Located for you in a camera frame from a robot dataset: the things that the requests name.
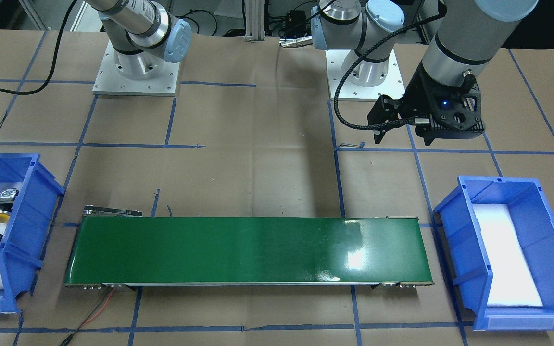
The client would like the left-side silver robot arm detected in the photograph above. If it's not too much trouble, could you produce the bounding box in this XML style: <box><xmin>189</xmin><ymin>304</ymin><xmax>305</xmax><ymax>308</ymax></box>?
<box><xmin>308</xmin><ymin>0</ymin><xmax>537</xmax><ymax>146</ymax></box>

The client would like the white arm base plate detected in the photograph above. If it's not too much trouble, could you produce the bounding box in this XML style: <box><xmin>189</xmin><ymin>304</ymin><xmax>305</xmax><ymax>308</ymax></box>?
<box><xmin>326</xmin><ymin>49</ymin><xmax>405</xmax><ymax>101</ymax></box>

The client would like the yellow push button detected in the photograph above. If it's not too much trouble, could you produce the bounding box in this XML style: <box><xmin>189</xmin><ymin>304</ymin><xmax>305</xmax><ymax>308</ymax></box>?
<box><xmin>0</xmin><ymin>188</ymin><xmax>19</xmax><ymax>224</ymax></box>

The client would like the green conveyor belt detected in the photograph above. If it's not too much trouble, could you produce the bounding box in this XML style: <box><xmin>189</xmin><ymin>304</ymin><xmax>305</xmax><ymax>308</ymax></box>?
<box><xmin>64</xmin><ymin>215</ymin><xmax>434</xmax><ymax>287</ymax></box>

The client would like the aluminium frame post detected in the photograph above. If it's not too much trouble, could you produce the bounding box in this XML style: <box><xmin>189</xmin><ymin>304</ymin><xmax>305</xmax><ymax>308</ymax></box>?
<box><xmin>242</xmin><ymin>0</ymin><xmax>269</xmax><ymax>42</ymax></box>

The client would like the right-side silver robot arm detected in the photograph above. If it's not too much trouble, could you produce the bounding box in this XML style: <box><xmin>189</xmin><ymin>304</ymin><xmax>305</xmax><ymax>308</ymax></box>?
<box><xmin>0</xmin><ymin>0</ymin><xmax>192</xmax><ymax>252</ymax></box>

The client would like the left-side black gripper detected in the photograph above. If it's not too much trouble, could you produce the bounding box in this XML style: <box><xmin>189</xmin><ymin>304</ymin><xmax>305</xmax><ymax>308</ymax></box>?
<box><xmin>367</xmin><ymin>63</ymin><xmax>485</xmax><ymax>146</ymax></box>

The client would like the black braided cable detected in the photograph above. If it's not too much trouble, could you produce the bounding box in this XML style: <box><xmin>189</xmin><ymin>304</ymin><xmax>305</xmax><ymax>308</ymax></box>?
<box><xmin>333</xmin><ymin>14</ymin><xmax>443</xmax><ymax>131</ymax></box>

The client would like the side blue plastic bin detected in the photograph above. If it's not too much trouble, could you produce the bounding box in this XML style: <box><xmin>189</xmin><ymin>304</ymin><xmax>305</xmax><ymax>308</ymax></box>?
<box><xmin>0</xmin><ymin>153</ymin><xmax>63</xmax><ymax>314</ymax></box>
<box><xmin>435</xmin><ymin>176</ymin><xmax>554</xmax><ymax>331</ymax></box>

